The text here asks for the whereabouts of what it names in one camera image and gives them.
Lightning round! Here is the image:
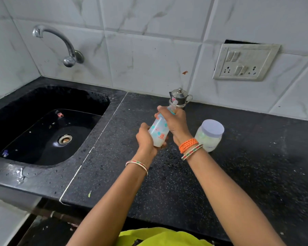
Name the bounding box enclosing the person's left forearm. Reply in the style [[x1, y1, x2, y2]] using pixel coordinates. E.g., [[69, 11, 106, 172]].
[[67, 148, 157, 246]]

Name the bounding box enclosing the chrome wall tap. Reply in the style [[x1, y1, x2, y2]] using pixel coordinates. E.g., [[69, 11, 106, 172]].
[[32, 25, 85, 68]]

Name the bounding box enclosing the steel sink drain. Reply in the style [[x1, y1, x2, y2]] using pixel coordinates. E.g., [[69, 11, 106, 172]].
[[58, 134, 73, 145]]

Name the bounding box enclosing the white wall switch socket plate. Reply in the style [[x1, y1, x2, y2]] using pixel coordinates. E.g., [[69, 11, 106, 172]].
[[213, 43, 281, 82]]

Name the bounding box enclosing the orange thread wristband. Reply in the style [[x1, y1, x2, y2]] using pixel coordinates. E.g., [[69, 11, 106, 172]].
[[179, 138, 199, 154]]

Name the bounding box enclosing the yellow green garment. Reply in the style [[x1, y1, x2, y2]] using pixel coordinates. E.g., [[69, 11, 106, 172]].
[[115, 227, 215, 246]]

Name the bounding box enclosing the black stone sink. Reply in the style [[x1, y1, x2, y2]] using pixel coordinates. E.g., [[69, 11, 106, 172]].
[[0, 86, 111, 166]]

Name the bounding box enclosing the clear jar with lilac lid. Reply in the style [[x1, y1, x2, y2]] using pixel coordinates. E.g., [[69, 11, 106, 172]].
[[195, 119, 225, 153]]

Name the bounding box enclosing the clear printed baby bottle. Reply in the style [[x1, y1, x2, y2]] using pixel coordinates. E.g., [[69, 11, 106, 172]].
[[148, 100, 178, 148]]

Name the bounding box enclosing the person's right forearm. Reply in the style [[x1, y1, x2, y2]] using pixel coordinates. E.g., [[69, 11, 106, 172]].
[[178, 137, 286, 246]]

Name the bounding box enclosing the person's right hand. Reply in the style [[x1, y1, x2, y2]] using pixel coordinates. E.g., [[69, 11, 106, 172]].
[[154, 105, 193, 146]]

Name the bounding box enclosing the small steel lidded pot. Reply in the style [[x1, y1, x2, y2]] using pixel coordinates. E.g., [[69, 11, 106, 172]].
[[169, 87, 193, 108]]

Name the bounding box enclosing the red green beaded bangle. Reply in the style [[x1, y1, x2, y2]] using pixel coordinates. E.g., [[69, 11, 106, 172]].
[[181, 144, 204, 161], [125, 160, 149, 176]]

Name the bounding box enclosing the person's left hand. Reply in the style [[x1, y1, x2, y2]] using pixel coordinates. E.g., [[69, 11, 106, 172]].
[[136, 122, 169, 157]]

